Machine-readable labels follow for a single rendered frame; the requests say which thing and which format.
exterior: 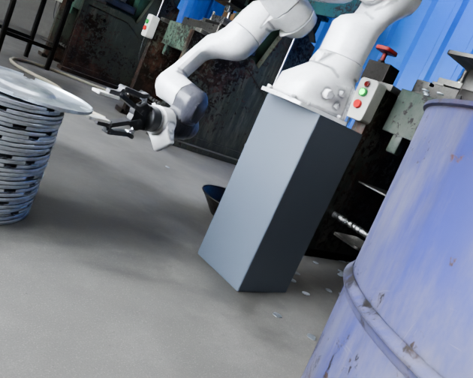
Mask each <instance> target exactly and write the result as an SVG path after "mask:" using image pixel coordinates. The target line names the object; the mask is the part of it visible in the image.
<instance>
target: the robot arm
mask: <svg viewBox="0 0 473 378"><path fill-rule="evenodd" d="M361 1H362V2H361V4H360V6H359V8H358V9H357V10H356V11H355V13H348V14H343V15H340V16H339V17H337V18H336V19H334V21H333V22H332V24H331V26H330V28H329V30H328V32H327V34H326V36H325V39H324V41H323V43H322V45H321V47H320V49H318V50H317V52H316V53H315V54H314V55H313V56H312V57H311V58H310V59H309V62H306V63H304V64H301V65H298V66H296V67H292V68H289V69H287V70H284V71H282V72H281V74H280V76H279V78H278V79H277V80H276V82H275V84H274V86H272V85H270V84H268V85H267V87H266V86H262V88H261V89H262V90H264V91H266V92H269V93H270V94H272V95H275V96H277V97H279V98H282V99H284V100H286V101H289V102H291V103H293V104H296V105H298V106H300V107H303V108H306V109H308V110H311V111H312V112H314V113H317V114H320V115H322V116H324V117H326V118H328V119H330V120H333V121H335V122H337V123H339V124H341V125H344V126H346V124H347V122H346V121H345V118H346V115H347V114H348V110H349V107H350V105H351V102H352V99H353V96H354V93H355V86H356V83H358V81H359V79H360V76H361V74H362V72H363V65H364V63H365V61H366V59H367V57H368V55H369V54H370V52H371V50H372V48H373V47H374V45H375V42H376V41H377V39H378V37H379V36H380V34H381V33H382V32H383V31H384V30H385V29H386V28H387V27H388V26H389V25H391V24H392V23H394V22H396V21H397V20H400V19H403V18H406V17H409V16H411V15H412V14H413V13H414V12H415V11H416V10H417V9H418V8H419V6H420V3H421V2H422V0H361ZM316 22H317V16H316V14H315V11H314V9H313V7H312V6H311V5H310V3H309V1H308V0H257V1H253V2H252V3H251V4H249V5H248V6H247V7H245V8H244V9H243V10H242V11H241V12H240V13H239V14H238V15H237V16H236V18H235V19H234V20H233V21H232V22H230V23H229V24H228V25H227V26H226V27H224V28H223V29H221V30H220V31H217V32H216V33H214V34H208V35H207V36H206V37H205V38H204V39H203V40H201V41H200V42H199V43H198V44H196V45H195V46H194V47H193V48H192V49H190V50H189V51H188V52H187V53H186V54H185V55H184V56H183V57H182V58H180V59H179V60H178V61H177V62H176V63H174V64H173V65H171V66H170V67H169V68H168V69H166V70H165V71H163V72H162V73H160V75H159V76H158V77H157V79H156V81H155V90H156V95H157V96H158V97H160V98H161V99H162V100H164V101H165V102H167V103H168V104H170V105H171V107H170V108H167V107H165V106H159V105H156V104H155V103H152V105H149V104H148V103H147V98H150V94H148V93H146V92H144V91H136V90H134V89H132V88H129V87H127V86H125V85H123V84H119V87H118V89H112V88H107V89H106V91H104V90H100V89H98V88H92V90H93V91H94V92H96V93H98V94H100V95H104V96H107V97H110V98H115V99H117V100H119V99H121V100H122V101H124V102H125V103H126V104H127V105H128V106H130V110H129V113H128V114H127V116H123V117H122V118H114V119H106V118H105V117H102V116H99V115H93V114H91V115H83V116H85V117H87V118H88V119H91V120H94V123H96V124H97V125H100V126H103V127H102V131H103V132H105V133H106V134H109V135H116V136H123V137H128V138H130V139H133V138H134V135H133V133H134V132H135V131H138V130H142V131H147V132H148V134H149V137H150V139H151V142H152V147H153V149H154V150H155V151H157V152H159V151H161V150H163V149H166V148H168V147H170V146H171V145H173V144H174V139H176V140H187V139H191V138H192V137H194V136H195V135H196V134H197V132H198V129H199V121H200V120H201V119H202V118H203V116H204V114H205V112H206V108H207V106H208V97H207V95H206V93H205V92H204V91H202V90H201V89H200V88H198V87H197V86H196V85H195V84H194V83H192V82H191V81H190V80H189V79H187V78H188V77H189V76H190V75H191V74H192V73H193V72H194V71H195V70H197V69H198V68H199V67H200V66H201V65H202V64H203V63H204V62H205V61H208V60H210V59H224V60H229V61H235V62H238V61H242V60H245V59H247V58H248V57H249V56H250V55H251V54H253V53H254V52H255V50H256V49H257V48H258V47H259V46H260V45H261V44H262V42H263V41H264V40H265V39H266V37H267V36H268V35H269V34H270V32H272V31H276V30H280V31H279V36H280V37H288V38H291V39H293V38H303V37H304V36H306V35H307V34H308V33H309V32H311V31H312V29H313V28H314V27H315V25H316ZM124 92H128V93H130V94H132V95H135V96H138V97H139V98H140V99H141V100H142V101H141V102H139V103H136V104H135V103H134V102H133V101H132V100H130V99H129V98H128V97H127V96H126V95H124ZM125 125H130V126H131V129H125V130H123V129H118V128H114V127H119V126H125Z"/></svg>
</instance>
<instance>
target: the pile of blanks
mask: <svg viewBox="0 0 473 378"><path fill-rule="evenodd" d="M64 115H65V114H64V112H44V111H39V110H35V109H29V108H25V107H21V106H17V105H13V104H10V103H5V102H3V101H0V225H2V224H12V223H15V222H17V221H21V220H22V219H24V218H25V217H26V216H27V215H28V214H29V212H30V210H31V206H32V203H33V200H34V198H35V196H36V193H37V192H38V188H39V186H40V183H41V179H42V178H43V177H44V170H45V168H46V167H47V164H48V162H47V160H48V159H49V157H50V153H51V150H52V149H53V146H54V144H55V141H56V136H57V133H58V132H59V127H60V126H61V124H62V119H63V117H64Z"/></svg>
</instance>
